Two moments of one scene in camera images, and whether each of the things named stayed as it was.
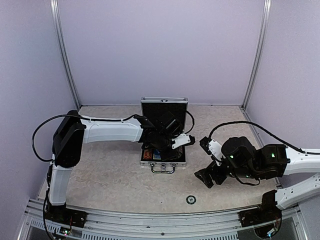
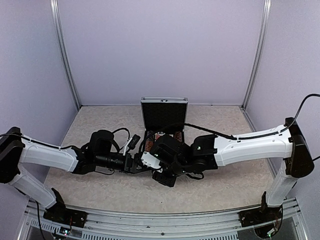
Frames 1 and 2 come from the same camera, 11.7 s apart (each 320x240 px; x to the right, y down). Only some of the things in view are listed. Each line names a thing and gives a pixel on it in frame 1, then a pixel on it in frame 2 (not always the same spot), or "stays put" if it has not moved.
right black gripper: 207,178 -> 169,181
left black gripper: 166,156 -> 129,167
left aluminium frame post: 54,13 stays put
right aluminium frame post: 263,34 stays put
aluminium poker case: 164,123 stays put
